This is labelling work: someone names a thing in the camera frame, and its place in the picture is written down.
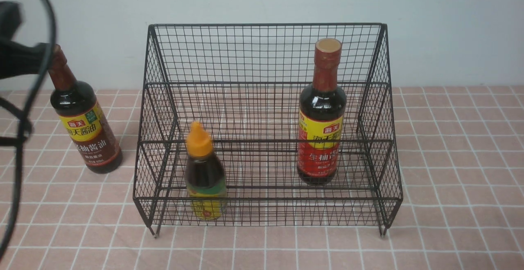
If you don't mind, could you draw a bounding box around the soy sauce bottle red label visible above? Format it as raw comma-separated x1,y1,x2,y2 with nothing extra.
297,38,347,186

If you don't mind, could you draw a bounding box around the small bottle orange cap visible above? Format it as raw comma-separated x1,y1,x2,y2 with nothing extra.
185,121,228,221

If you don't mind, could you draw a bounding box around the dark soy sauce bottle brown label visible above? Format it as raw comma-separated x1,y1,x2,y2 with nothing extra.
47,45,123,174

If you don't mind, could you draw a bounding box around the black wire mesh shelf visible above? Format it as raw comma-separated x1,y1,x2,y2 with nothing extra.
133,22,404,236

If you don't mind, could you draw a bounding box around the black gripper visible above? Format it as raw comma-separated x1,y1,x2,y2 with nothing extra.
0,1,55,79

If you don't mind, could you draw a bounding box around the pink checkered tablecloth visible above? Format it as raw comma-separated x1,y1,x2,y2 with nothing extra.
1,85,524,270

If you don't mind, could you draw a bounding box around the black cable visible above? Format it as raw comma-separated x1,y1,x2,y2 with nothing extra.
0,0,57,258

